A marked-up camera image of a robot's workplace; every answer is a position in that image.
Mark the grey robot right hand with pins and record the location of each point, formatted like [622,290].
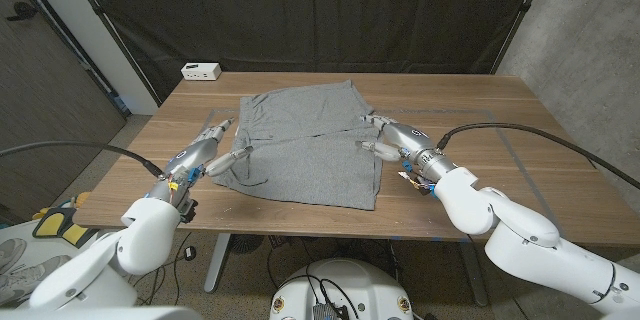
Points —
[407,137]

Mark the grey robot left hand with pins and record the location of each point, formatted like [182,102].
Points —
[192,156]

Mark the grey shorts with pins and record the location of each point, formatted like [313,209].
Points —
[310,160]

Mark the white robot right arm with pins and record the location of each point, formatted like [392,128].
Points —
[525,240]

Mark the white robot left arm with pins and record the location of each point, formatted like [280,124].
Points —
[145,240]

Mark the white power strip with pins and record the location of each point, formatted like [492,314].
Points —
[201,71]

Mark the black power adapter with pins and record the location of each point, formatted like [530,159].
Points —
[189,253]

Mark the black round fan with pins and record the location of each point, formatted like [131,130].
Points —
[246,243]

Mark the white table leg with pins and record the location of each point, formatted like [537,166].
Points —
[217,260]

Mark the grey table leg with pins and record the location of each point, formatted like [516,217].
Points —
[474,275]

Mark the black backdrop curtain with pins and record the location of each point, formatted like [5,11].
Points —
[320,10]

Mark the yellow black pad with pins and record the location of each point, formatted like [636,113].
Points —
[52,222]

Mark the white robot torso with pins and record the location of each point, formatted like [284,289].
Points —
[360,285]

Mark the black backdrop stand pole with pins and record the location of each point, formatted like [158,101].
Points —
[98,10]
[523,7]

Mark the grey torso module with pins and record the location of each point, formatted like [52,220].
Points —
[330,311]

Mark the white low cabinet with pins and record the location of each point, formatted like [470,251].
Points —
[15,232]

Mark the grey sneaker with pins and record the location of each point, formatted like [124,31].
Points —
[11,252]
[30,275]

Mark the black door frame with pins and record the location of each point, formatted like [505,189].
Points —
[100,77]

